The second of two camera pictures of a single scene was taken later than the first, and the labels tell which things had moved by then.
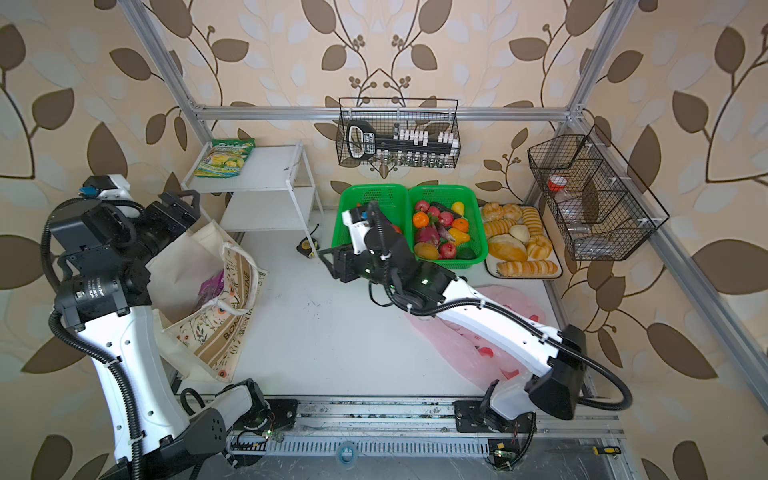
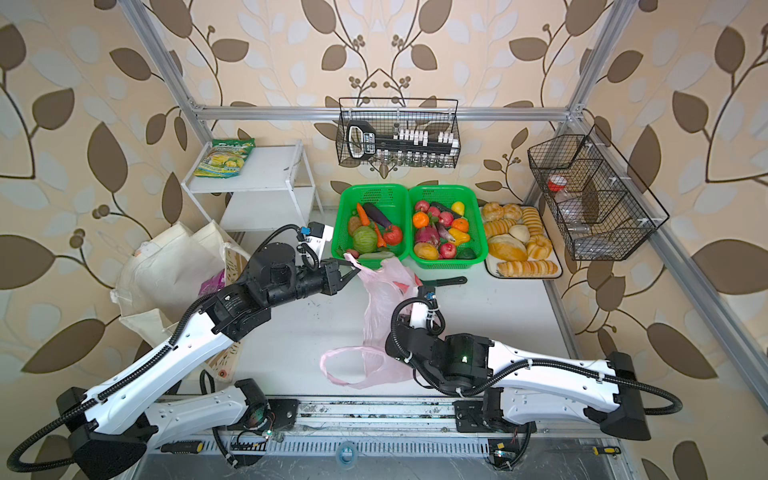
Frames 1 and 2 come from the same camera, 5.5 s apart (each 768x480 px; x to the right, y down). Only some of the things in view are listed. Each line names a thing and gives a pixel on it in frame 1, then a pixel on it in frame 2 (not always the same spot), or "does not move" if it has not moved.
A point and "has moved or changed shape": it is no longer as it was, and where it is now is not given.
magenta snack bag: [210, 289] does not move
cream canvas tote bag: [202, 294] does not move
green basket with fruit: [446, 226] does not move
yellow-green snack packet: [225, 158] does not move
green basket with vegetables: [394, 200] does not move
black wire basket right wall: [605, 209] does not move
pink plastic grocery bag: [482, 361] has moved or changed shape
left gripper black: [159, 214] → [330, 278]
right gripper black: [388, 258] → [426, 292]
